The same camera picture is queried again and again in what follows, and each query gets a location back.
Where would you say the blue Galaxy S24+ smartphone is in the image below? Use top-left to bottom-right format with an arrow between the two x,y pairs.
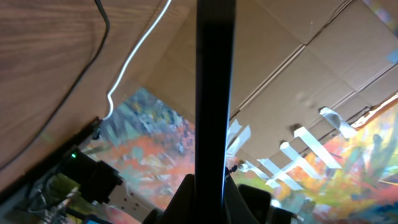
195,0 -> 236,223

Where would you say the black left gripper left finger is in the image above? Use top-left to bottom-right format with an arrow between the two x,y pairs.
155,174 -> 195,224

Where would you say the black USB charging cable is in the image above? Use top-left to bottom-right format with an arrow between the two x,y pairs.
0,0 -> 111,172

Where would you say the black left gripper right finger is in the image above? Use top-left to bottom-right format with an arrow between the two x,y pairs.
224,175 -> 259,224

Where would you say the white power strip cord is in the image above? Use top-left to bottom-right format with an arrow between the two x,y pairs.
102,0 -> 173,121

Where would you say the brown cardboard backdrop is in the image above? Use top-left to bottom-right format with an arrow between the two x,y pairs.
118,1 -> 397,182

